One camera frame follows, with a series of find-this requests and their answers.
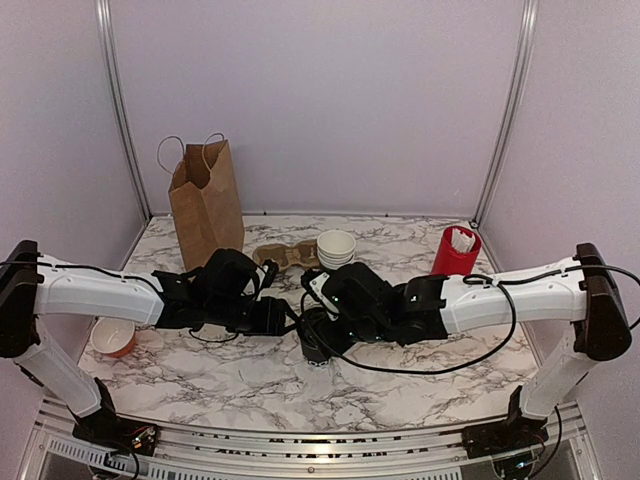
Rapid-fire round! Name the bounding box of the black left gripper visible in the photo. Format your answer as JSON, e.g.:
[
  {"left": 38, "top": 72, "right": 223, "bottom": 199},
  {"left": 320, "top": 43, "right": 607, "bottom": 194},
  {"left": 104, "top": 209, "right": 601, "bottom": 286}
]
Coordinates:
[{"left": 206, "top": 296, "right": 302, "bottom": 338}]

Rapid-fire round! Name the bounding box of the orange paper bowl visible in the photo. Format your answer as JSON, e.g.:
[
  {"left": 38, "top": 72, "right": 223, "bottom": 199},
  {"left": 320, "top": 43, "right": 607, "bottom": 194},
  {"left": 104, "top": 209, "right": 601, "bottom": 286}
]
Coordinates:
[{"left": 90, "top": 318, "right": 136, "bottom": 358}]

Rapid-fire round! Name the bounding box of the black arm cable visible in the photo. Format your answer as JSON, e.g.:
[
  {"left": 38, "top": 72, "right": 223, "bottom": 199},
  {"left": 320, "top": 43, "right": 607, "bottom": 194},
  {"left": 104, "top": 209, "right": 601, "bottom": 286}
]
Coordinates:
[
  {"left": 29, "top": 259, "right": 241, "bottom": 344},
  {"left": 299, "top": 272, "right": 640, "bottom": 374}
]

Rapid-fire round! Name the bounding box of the cardboard cup carrier tray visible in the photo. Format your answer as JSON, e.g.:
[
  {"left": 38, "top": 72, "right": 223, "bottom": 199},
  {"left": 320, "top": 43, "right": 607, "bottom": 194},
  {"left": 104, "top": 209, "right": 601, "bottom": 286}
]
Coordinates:
[{"left": 252, "top": 240, "right": 320, "bottom": 271}]

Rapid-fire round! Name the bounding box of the aluminium left corner post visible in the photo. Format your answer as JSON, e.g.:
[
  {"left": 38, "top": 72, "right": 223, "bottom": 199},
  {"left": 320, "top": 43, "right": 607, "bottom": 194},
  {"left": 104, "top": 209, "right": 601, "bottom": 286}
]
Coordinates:
[{"left": 94, "top": 0, "right": 152, "bottom": 223}]

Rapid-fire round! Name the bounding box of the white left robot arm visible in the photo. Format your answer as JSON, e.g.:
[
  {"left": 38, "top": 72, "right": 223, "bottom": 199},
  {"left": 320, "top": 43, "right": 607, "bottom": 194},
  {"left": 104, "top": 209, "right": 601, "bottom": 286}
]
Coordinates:
[{"left": 1, "top": 240, "right": 296, "bottom": 451}]

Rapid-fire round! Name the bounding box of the aluminium corner post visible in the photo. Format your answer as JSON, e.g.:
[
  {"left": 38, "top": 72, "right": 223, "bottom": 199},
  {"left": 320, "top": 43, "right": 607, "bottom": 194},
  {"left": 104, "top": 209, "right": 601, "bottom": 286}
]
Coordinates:
[
  {"left": 472, "top": 0, "right": 539, "bottom": 228},
  {"left": 94, "top": 0, "right": 152, "bottom": 223}
]

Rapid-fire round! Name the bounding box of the single black paper cup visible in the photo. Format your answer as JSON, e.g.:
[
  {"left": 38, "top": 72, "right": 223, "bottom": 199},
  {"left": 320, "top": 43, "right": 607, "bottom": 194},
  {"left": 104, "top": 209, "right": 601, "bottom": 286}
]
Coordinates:
[{"left": 298, "top": 307, "right": 335, "bottom": 365}]

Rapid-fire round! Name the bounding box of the aluminium right corner post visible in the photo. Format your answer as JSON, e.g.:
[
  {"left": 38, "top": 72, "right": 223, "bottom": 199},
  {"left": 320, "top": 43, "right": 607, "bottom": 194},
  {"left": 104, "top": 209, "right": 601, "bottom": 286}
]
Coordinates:
[{"left": 472, "top": 0, "right": 539, "bottom": 228}]

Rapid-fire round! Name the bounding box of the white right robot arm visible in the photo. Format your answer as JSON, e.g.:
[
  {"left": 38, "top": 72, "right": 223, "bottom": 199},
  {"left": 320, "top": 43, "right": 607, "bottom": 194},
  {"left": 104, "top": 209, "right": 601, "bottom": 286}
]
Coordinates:
[{"left": 297, "top": 243, "right": 633, "bottom": 458}]

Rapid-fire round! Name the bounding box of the red ribbed metal bucket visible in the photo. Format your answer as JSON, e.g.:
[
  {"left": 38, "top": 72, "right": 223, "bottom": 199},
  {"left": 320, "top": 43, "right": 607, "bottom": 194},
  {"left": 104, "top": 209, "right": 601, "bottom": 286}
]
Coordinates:
[{"left": 431, "top": 225, "right": 482, "bottom": 275}]

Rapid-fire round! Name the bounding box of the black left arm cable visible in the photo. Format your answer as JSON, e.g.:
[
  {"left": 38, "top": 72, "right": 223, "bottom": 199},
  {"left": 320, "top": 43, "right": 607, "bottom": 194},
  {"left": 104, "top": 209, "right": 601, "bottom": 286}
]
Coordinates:
[{"left": 29, "top": 259, "right": 241, "bottom": 344}]

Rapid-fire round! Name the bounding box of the stack of black paper cups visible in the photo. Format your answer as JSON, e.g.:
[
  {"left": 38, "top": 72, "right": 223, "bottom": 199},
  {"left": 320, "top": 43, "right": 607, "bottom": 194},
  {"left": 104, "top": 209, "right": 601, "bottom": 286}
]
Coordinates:
[{"left": 316, "top": 230, "right": 356, "bottom": 270}]

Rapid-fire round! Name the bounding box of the brown paper bag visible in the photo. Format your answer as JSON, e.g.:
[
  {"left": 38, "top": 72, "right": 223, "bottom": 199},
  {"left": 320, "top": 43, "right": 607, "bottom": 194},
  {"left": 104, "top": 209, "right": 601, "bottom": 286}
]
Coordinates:
[{"left": 168, "top": 132, "right": 245, "bottom": 271}]

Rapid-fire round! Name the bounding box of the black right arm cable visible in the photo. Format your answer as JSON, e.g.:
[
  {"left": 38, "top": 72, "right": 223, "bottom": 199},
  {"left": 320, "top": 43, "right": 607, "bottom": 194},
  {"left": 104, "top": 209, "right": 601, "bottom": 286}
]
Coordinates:
[{"left": 299, "top": 272, "right": 640, "bottom": 374}]

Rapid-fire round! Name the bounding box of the aluminium front rail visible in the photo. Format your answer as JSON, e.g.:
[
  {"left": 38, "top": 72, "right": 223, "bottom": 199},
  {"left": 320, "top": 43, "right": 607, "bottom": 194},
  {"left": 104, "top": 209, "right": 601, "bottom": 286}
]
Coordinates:
[{"left": 19, "top": 399, "right": 601, "bottom": 479}]

